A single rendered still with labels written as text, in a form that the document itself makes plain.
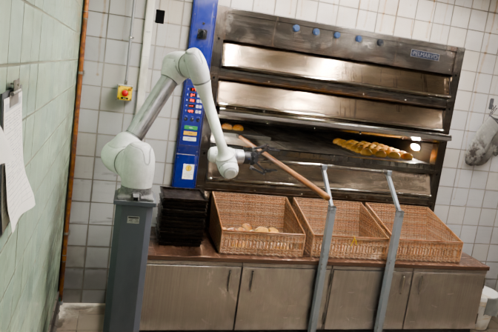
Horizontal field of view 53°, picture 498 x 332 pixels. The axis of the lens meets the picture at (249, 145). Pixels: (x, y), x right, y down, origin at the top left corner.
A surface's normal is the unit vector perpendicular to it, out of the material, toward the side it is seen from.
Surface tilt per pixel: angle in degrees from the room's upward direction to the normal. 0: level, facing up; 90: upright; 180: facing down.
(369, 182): 71
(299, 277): 90
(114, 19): 90
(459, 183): 90
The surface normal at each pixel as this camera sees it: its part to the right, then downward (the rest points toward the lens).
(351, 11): 0.25, 0.17
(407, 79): 0.29, -0.18
